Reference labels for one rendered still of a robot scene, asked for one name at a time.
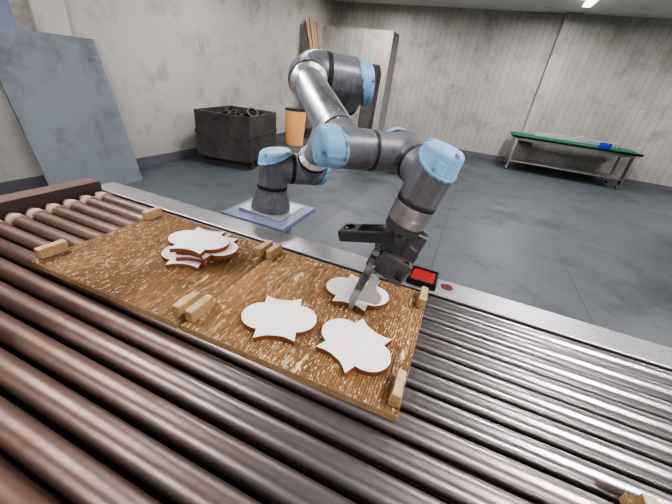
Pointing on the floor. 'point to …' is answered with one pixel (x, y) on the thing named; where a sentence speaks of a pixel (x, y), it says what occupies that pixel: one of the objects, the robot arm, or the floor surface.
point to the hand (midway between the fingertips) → (357, 291)
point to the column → (270, 219)
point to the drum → (294, 125)
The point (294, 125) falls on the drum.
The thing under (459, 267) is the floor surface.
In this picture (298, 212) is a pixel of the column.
